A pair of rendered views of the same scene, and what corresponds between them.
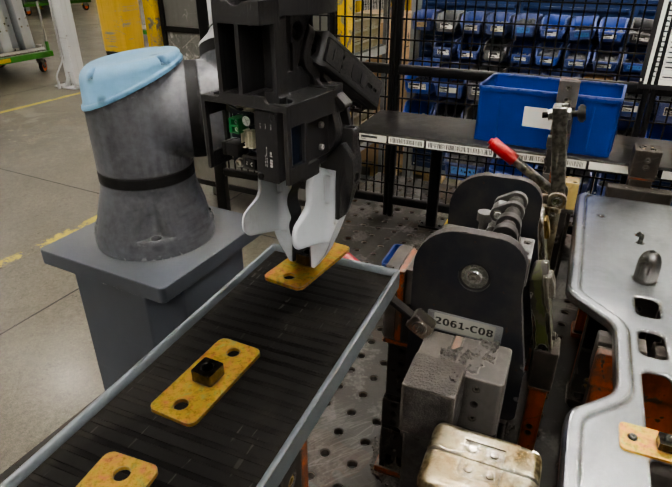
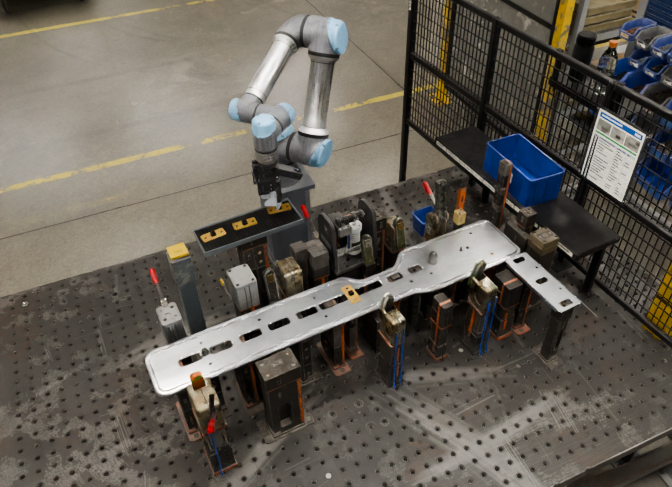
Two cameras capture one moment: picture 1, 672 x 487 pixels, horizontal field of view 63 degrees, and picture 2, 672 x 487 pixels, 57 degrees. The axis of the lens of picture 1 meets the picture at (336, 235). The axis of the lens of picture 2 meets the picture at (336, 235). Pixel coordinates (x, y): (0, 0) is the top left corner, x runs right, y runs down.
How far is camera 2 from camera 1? 1.86 m
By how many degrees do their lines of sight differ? 36
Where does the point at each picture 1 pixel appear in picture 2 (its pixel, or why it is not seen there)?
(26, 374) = not seen: hidden behind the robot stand
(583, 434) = (337, 282)
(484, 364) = (317, 251)
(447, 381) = (298, 248)
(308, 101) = (264, 182)
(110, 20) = not seen: outside the picture
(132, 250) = not seen: hidden behind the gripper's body
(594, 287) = (410, 255)
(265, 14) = (256, 167)
